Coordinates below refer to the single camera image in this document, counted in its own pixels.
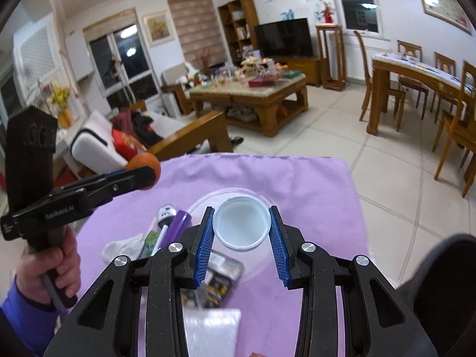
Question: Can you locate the wooden coffee table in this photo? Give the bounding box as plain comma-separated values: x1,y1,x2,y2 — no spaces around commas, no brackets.
190,74,308,138

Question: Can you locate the green wrapper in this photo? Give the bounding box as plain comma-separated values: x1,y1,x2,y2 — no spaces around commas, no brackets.
138,230,159,259

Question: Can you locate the black round trash bin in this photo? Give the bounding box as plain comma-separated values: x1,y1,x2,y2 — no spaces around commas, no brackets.
397,234,476,356

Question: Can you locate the wooden dining chair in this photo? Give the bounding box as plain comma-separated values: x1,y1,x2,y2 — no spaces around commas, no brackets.
433,61,475,181

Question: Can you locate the wooden dining table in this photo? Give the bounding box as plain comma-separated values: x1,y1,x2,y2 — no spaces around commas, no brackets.
365,52,476,136

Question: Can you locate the white sofa cushion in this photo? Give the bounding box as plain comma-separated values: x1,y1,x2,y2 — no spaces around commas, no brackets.
69,110,127,174

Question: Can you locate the red pillow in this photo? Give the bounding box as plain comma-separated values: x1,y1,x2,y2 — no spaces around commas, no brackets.
111,129,146,161

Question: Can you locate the wooden bookshelf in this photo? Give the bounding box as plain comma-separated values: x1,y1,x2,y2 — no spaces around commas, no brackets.
218,0,259,65

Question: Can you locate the white marker pen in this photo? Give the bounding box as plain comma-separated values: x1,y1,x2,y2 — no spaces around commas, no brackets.
151,205,177,256

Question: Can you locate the person's left hand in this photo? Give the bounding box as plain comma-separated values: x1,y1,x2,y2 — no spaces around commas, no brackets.
16,227,81,306

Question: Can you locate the black snack packet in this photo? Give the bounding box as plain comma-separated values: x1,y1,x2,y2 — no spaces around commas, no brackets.
181,250,245,309

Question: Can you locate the purple tube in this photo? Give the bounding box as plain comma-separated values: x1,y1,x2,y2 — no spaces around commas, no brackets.
157,210,191,249

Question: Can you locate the sunflower painting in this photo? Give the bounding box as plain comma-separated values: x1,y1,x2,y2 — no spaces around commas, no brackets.
143,10,174,47

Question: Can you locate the framed wall picture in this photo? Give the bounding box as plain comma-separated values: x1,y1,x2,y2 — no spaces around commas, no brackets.
421,0,472,34

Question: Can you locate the orange fruit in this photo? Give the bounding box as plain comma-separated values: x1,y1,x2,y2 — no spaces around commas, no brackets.
126,151,161,190

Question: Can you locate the white plastic lid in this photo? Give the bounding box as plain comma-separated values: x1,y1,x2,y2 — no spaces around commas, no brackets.
212,196,271,251

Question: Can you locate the tall wooden plant stand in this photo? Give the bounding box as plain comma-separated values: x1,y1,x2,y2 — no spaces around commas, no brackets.
316,24,347,91

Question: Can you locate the black television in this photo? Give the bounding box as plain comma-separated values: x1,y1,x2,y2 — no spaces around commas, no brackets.
254,18,314,58

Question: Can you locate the purple sleeve forearm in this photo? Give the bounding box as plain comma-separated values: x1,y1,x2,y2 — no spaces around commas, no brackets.
1,280,60,356

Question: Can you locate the purple cartoon tablecloth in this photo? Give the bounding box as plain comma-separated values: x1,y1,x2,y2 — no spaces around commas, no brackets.
72,152,370,357

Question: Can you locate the white tissue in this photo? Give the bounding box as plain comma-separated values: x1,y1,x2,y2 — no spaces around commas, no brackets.
101,234,144,265

